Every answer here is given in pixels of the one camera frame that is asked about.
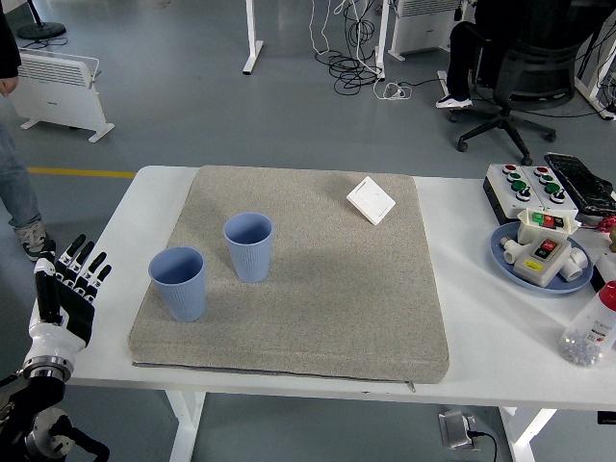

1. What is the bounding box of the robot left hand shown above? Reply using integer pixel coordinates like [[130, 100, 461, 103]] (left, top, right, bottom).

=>
[[26, 234, 114, 365]]

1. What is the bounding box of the blue ribbed plastic cup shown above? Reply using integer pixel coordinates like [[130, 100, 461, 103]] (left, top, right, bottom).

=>
[[147, 246, 208, 323], [222, 212, 275, 284]]

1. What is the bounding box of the white panel heater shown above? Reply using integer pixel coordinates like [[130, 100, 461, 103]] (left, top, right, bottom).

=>
[[10, 47, 116, 143], [388, 0, 466, 63]]

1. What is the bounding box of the black round stand base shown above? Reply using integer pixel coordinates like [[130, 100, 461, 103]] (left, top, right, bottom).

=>
[[16, 0, 67, 40]]

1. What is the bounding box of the standing person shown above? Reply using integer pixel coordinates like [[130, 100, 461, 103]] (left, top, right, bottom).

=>
[[0, 0, 58, 264]]

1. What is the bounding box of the white desk leg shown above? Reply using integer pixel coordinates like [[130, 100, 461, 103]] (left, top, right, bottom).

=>
[[372, 0, 391, 81], [242, 0, 266, 75]]

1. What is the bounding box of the grey-brown cushion mat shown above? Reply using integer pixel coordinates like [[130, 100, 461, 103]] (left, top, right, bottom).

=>
[[127, 165, 451, 394]]

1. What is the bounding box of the grey metal foot pedal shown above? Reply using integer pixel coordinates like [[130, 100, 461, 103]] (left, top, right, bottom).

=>
[[437, 407, 482, 452]]

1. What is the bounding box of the white table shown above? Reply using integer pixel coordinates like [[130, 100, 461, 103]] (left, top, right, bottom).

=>
[[27, 165, 616, 462]]

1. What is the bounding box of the seated person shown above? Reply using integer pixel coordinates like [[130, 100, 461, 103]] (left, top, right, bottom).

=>
[[435, 0, 519, 110]]

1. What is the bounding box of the small white pipe fitting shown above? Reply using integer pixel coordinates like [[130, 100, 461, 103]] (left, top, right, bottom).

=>
[[499, 236, 525, 267]]

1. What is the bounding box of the white three-button control box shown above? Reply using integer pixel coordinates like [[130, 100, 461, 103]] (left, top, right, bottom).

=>
[[482, 163, 549, 226]]

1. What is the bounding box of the blue round plate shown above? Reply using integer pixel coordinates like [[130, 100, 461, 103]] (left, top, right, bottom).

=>
[[489, 221, 596, 295]]

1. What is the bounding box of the white four-button control box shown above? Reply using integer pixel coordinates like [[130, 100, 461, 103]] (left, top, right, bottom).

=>
[[522, 165, 580, 217]]

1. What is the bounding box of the large white pipe fitting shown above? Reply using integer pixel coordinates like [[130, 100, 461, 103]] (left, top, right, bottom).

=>
[[559, 246, 592, 283]]

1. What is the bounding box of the black office chair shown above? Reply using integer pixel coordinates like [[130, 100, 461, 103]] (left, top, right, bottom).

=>
[[447, 0, 586, 166]]

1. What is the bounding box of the clear red-capped bottle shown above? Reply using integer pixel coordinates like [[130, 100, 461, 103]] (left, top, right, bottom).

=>
[[557, 279, 616, 370]]

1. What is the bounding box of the black marbled tray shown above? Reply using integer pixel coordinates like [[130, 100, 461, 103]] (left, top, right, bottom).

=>
[[543, 152, 616, 217]]

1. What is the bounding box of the white cable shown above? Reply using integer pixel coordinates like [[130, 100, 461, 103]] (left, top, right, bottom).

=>
[[307, 0, 347, 57]]

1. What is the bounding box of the black cable bundle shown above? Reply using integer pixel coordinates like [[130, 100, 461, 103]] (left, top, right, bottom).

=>
[[328, 0, 386, 95]]

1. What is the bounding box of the white wall switch plate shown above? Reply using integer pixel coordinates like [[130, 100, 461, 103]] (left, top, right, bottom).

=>
[[346, 175, 398, 226]]

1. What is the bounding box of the black pedal cable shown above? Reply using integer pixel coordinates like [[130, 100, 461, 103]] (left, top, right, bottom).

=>
[[469, 430, 499, 462]]

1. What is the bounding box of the beige red-rocker switch box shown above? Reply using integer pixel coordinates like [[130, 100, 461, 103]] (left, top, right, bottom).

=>
[[512, 233, 573, 289]]

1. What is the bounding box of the white green-red push-button switch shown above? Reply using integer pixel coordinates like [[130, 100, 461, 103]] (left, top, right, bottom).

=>
[[517, 208, 578, 244]]

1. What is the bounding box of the white desk frame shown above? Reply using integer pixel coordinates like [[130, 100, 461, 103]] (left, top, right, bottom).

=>
[[575, 0, 616, 121]]

